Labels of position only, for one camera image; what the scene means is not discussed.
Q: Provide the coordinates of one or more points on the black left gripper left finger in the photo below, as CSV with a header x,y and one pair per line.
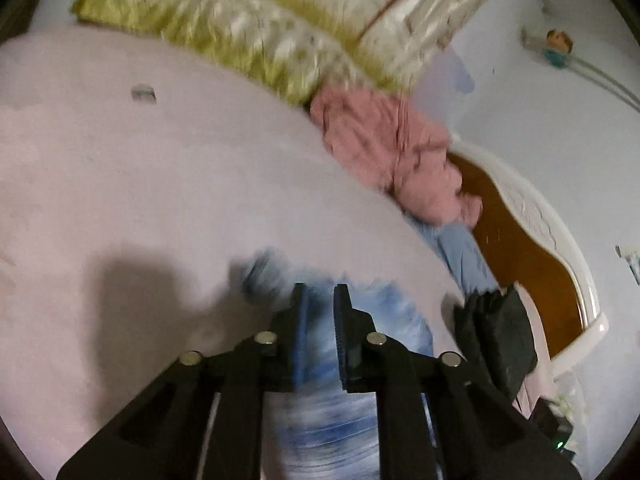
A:
x,y
202,417

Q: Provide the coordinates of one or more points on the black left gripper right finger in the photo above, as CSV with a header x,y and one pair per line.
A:
x,y
438,418

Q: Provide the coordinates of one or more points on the blue plaid shirt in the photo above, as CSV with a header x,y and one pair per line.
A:
x,y
319,431

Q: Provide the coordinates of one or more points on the black garment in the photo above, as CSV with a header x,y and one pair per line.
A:
x,y
493,332

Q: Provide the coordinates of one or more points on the light blue garment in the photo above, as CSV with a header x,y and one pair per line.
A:
x,y
456,246

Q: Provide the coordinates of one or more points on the wooden bed headboard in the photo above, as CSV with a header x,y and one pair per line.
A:
x,y
524,239

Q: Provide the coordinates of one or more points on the pink bed sheet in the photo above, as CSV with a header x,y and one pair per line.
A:
x,y
124,225

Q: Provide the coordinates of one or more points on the pink crumpled garment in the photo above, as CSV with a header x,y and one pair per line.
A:
x,y
390,146

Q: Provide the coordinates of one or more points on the small black hair clip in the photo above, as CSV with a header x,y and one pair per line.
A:
x,y
143,93

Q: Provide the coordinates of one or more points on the green floral folded quilt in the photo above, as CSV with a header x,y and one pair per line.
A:
x,y
294,47

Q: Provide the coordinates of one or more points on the wall hook with toy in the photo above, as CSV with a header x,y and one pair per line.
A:
x,y
557,49

